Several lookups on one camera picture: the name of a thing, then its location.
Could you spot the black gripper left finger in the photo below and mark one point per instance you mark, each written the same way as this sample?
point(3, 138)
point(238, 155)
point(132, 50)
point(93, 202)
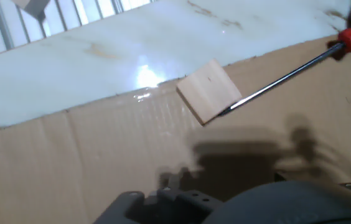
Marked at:
point(178, 205)

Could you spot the light wooden cube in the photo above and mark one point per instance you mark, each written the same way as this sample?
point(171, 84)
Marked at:
point(208, 90)

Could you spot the brown cardboard sheet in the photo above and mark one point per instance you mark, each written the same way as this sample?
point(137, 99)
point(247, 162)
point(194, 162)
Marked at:
point(69, 168)

